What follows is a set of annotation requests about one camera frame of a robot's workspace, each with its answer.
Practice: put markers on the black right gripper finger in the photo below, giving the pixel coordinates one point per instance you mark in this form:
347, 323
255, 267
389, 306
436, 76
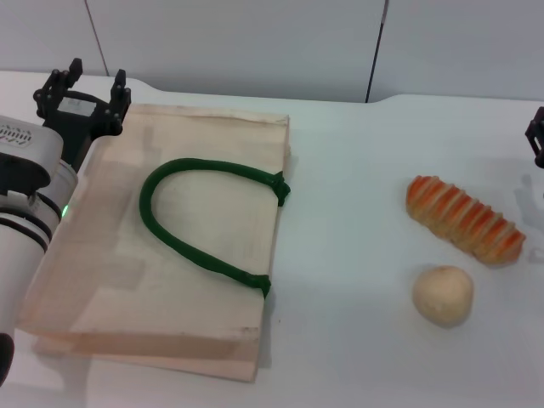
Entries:
536, 136

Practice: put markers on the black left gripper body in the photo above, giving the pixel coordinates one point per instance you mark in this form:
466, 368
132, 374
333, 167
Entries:
78, 123

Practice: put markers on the left wrist camera housing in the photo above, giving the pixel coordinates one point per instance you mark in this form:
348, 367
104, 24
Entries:
25, 144

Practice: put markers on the round egg yolk pastry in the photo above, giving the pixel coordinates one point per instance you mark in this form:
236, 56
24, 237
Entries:
444, 295

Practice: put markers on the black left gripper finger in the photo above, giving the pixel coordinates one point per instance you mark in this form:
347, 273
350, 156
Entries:
55, 87
119, 100

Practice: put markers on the orange striped bread loaf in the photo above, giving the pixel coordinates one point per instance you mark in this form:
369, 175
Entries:
463, 221

